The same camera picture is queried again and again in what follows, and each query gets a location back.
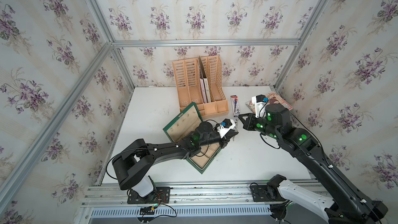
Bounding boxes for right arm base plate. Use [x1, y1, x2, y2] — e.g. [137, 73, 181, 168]
[249, 183, 289, 203]

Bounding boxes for pink cartoon spiral notebook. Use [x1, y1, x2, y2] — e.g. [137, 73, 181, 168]
[245, 91, 293, 114]

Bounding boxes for green jewelry box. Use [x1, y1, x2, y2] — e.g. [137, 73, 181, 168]
[163, 102, 221, 174]

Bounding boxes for peach plastic file organizer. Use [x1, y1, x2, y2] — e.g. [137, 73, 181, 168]
[173, 55, 229, 117]

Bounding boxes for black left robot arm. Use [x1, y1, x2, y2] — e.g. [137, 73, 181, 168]
[110, 119, 238, 198]

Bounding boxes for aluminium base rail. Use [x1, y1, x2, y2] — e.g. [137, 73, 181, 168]
[81, 180, 267, 207]

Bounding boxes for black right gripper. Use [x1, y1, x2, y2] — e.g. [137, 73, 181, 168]
[237, 112, 282, 142]

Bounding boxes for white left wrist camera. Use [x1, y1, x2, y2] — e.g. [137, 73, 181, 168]
[216, 119, 236, 139]

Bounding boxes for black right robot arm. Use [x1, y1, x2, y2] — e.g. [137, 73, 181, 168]
[238, 104, 388, 224]

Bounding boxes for books in file organizer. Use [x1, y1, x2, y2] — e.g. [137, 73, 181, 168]
[198, 57, 211, 103]

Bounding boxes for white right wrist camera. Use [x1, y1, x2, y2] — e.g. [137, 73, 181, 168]
[251, 94, 268, 118]

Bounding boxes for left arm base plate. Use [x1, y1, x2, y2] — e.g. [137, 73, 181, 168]
[127, 187, 171, 204]

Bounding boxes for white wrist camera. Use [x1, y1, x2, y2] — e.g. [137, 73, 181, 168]
[216, 119, 236, 139]
[251, 94, 268, 118]

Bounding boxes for small pen box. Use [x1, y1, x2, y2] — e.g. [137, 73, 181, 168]
[231, 95, 240, 117]

